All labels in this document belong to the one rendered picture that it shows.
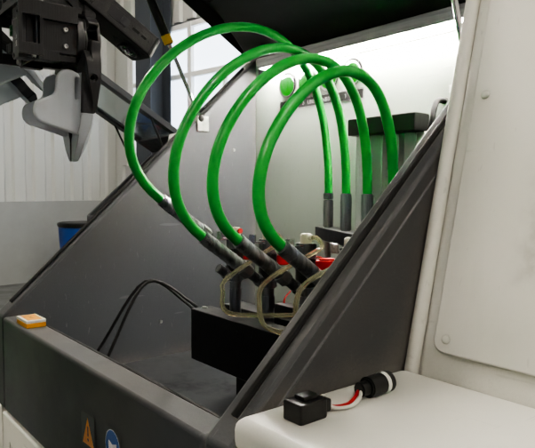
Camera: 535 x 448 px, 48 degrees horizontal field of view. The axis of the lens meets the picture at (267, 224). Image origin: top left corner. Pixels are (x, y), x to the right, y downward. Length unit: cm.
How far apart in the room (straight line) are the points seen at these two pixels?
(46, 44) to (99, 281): 61
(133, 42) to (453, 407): 49
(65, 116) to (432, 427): 45
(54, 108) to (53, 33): 7
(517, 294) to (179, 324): 80
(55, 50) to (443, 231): 43
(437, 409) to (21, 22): 51
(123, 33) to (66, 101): 10
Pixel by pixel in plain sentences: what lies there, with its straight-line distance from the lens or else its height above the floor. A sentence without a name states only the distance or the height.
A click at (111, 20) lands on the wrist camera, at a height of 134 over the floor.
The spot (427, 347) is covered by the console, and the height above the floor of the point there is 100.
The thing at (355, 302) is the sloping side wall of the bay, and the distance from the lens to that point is 59.
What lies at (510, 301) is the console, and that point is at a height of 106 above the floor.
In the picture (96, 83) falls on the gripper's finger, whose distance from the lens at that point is 64.
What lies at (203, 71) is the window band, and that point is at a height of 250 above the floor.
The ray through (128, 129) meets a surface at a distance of 82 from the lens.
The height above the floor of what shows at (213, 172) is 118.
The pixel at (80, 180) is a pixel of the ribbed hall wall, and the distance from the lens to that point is 820.
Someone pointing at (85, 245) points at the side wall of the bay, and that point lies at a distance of 114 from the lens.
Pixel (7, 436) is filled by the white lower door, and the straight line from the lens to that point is 115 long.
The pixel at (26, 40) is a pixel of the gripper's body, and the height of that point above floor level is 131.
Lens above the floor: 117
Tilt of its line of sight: 3 degrees down
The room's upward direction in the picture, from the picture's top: straight up
